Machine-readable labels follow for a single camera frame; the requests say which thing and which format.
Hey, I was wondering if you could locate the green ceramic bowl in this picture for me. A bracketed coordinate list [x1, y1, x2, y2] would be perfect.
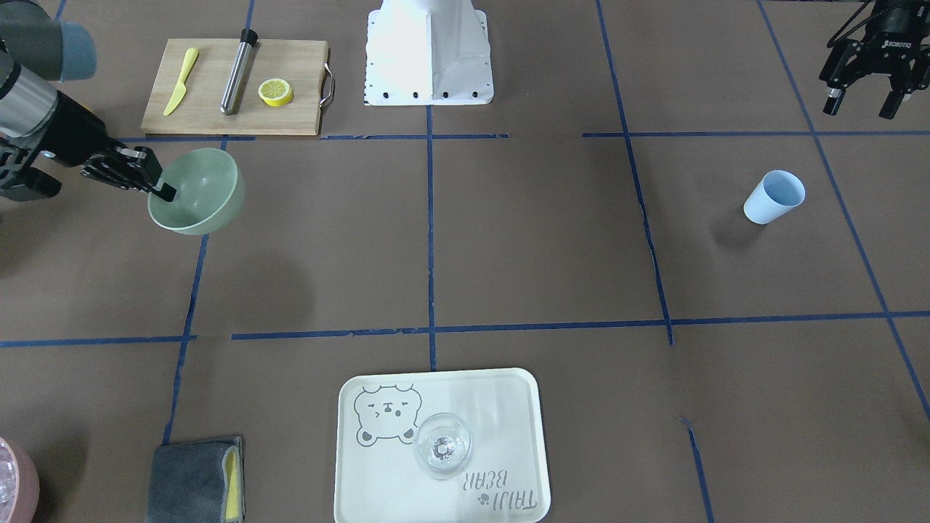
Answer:
[148, 147, 246, 236]

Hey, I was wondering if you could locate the steel muddler black tip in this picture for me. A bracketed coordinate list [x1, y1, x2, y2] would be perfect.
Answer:
[219, 28, 258, 115]

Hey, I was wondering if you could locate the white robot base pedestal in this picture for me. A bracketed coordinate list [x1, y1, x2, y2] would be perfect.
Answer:
[363, 1, 495, 107]

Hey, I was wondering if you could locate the wooden cutting board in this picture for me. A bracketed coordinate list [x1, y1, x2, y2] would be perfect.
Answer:
[140, 38, 330, 137]

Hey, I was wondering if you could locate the light blue plastic cup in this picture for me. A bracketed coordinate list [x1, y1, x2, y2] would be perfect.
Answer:
[742, 170, 806, 225]

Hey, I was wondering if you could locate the clear wine glass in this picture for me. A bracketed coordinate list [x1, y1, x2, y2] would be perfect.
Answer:
[414, 413, 474, 480]

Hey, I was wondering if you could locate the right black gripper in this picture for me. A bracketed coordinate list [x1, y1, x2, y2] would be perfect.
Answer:
[81, 147, 177, 203]

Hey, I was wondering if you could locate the pink bowl of ice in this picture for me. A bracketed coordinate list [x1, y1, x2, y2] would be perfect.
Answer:
[1, 437, 41, 522]

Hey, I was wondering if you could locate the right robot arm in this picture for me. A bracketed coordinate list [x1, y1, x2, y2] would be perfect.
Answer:
[1, 1, 177, 202]

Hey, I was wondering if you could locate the lemon half slice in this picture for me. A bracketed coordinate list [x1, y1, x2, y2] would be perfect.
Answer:
[258, 78, 294, 108]

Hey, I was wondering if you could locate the yellow plastic knife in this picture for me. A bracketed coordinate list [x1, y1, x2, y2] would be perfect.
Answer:
[163, 47, 200, 116]

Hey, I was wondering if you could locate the cream bear serving tray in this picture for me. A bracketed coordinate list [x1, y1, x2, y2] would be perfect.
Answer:
[334, 368, 551, 522]

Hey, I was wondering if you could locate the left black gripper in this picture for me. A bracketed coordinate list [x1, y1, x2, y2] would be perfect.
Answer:
[818, 1, 928, 120]

